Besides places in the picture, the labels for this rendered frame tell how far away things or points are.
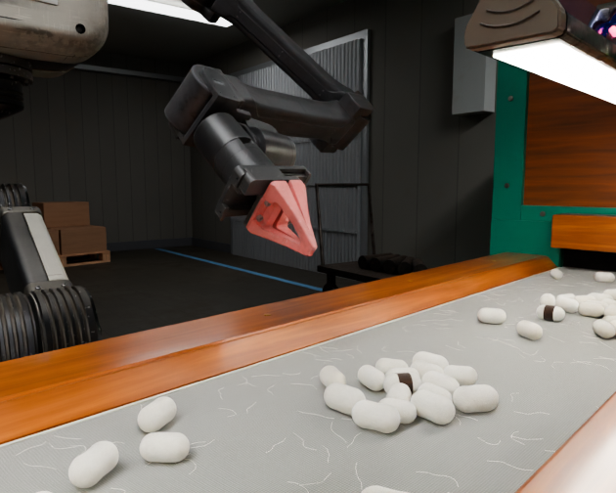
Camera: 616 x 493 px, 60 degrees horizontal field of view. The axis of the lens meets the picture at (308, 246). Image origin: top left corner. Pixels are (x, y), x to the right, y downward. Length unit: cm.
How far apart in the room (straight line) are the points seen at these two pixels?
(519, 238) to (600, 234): 20
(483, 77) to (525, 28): 363
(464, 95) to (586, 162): 295
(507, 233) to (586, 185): 20
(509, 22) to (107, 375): 45
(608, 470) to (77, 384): 38
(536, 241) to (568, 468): 98
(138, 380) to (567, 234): 94
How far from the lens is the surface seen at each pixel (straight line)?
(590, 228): 121
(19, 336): 68
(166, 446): 38
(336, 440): 41
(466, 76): 420
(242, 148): 59
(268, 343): 58
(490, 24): 50
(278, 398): 48
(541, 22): 48
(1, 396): 48
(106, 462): 38
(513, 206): 132
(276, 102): 77
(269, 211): 56
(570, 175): 129
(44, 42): 89
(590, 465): 37
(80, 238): 653
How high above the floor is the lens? 93
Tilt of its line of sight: 7 degrees down
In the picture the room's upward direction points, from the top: straight up
